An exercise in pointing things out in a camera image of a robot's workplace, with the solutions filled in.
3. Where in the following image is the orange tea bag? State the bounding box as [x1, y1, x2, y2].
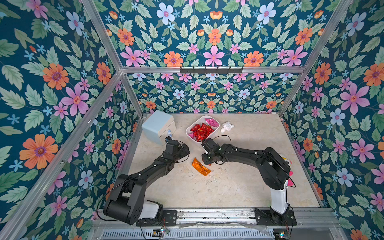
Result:
[192, 158, 211, 176]

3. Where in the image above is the red tea bag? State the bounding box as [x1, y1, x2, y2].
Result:
[199, 123, 214, 136]
[193, 131, 210, 142]
[190, 124, 201, 133]

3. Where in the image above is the white plastic storage box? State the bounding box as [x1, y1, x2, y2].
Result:
[186, 116, 220, 143]

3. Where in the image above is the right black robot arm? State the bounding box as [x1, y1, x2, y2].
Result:
[202, 138, 291, 216]

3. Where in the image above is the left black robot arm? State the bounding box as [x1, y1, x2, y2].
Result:
[103, 137, 190, 225]

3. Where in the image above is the light blue drawer cabinet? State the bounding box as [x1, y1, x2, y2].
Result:
[142, 110, 176, 146]

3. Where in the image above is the small white bear figurine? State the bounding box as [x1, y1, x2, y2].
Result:
[221, 122, 234, 133]

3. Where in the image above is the white ventilation grille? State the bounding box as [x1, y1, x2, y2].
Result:
[101, 229, 275, 240]

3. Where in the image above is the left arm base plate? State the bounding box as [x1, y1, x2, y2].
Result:
[136, 210, 178, 227]

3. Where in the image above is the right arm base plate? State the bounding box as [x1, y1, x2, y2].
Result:
[254, 206, 297, 226]

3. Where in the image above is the black hook rail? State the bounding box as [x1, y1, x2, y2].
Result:
[179, 67, 243, 75]

